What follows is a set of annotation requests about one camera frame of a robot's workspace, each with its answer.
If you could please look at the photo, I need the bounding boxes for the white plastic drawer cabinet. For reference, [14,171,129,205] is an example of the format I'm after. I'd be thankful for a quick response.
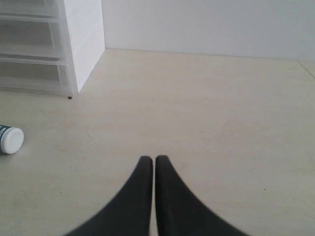
[0,0,105,97]

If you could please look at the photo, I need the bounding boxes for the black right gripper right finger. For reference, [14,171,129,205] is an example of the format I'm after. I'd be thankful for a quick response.
[155,155,243,236]

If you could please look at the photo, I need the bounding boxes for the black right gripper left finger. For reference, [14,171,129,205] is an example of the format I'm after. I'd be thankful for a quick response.
[67,156,153,236]

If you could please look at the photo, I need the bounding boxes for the white blue-labelled pill bottle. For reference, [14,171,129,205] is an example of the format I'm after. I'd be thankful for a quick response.
[0,124,24,154]

